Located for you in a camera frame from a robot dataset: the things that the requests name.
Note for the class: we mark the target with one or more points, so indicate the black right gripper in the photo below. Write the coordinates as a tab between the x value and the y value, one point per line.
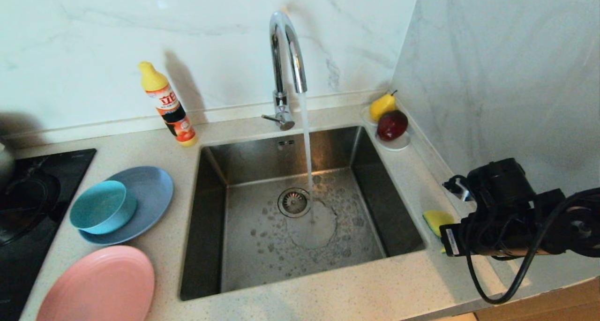
468	239

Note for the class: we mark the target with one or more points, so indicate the yellow green sponge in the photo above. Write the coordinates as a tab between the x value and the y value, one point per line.
436	220

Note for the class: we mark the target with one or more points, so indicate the chrome gooseneck faucet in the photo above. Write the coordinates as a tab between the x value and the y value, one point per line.
281	44

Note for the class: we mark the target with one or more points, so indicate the blue-grey plate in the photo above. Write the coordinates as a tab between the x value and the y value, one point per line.
154	194

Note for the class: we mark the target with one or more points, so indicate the yellow-capped detergent bottle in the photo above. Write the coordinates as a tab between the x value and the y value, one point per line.
169	108

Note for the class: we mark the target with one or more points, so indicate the teal bowl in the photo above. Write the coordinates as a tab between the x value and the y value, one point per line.
101	206

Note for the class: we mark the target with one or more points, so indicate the stainless steel sink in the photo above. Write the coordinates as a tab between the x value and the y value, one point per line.
262	260

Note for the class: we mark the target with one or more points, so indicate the small white dish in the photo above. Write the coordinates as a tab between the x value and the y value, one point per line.
398	145

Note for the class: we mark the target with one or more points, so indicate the dark red apple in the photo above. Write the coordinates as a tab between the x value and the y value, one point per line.
392	125

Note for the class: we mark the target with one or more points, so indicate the yellow pear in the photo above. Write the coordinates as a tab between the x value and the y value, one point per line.
380	106

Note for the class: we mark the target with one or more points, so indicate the round metal drain strainer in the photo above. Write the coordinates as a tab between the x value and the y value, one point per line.
293	202

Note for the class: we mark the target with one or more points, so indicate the running water stream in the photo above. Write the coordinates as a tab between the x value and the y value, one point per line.
307	147

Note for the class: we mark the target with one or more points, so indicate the pink plate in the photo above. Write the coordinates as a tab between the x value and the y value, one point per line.
98	288

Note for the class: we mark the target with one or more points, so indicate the black glass cooktop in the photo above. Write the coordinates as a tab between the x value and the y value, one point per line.
28	208

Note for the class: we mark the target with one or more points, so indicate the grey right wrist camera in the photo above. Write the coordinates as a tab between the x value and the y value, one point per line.
464	192

